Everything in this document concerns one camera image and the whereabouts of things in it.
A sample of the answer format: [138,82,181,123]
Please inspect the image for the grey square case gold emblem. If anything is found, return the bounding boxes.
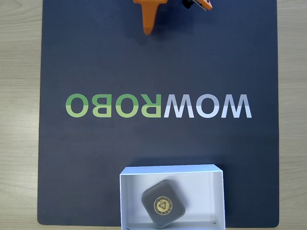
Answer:
[141,179,187,229]

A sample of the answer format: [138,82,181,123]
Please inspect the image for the dark mat with WOWROBO print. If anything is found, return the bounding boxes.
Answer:
[37,0,280,227]

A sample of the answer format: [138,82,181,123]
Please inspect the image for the white open cardboard box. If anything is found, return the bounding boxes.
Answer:
[119,164,225,230]

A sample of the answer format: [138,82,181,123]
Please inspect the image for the orange gripper camera mount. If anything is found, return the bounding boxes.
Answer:
[181,0,213,12]

